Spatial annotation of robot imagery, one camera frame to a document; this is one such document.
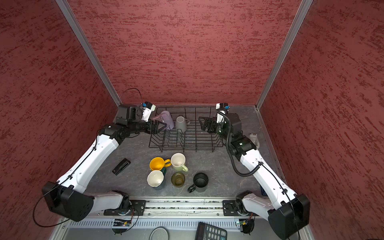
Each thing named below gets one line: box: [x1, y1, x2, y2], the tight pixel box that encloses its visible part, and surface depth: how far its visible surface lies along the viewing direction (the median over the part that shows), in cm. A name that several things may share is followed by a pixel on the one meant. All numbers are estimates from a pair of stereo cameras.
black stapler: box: [112, 158, 131, 176], surface depth 87 cm
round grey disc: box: [149, 226, 170, 240], surface depth 69 cm
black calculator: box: [195, 222, 228, 240], surface depth 68 cm
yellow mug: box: [149, 156, 172, 171], surface depth 83 cm
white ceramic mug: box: [175, 116, 191, 133], surface depth 98 cm
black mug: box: [187, 172, 209, 193], surface depth 79 cm
